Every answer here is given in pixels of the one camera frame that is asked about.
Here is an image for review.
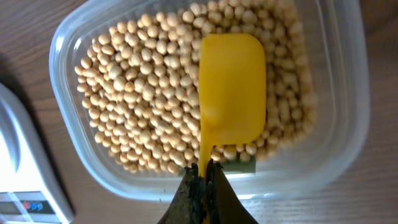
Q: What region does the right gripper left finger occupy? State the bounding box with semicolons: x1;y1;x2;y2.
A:
157;163;207;224

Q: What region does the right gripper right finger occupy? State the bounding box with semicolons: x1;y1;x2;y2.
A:
206;159;258;224

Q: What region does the yellow measuring scoop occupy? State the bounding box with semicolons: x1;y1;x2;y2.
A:
198;34;266;179

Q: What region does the white digital kitchen scale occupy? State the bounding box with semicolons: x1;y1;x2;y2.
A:
1;85;74;223

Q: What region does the pile of soybeans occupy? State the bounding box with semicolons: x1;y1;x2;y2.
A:
75;0;318;173

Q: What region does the clear plastic container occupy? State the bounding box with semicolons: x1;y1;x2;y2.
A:
49;1;370;202

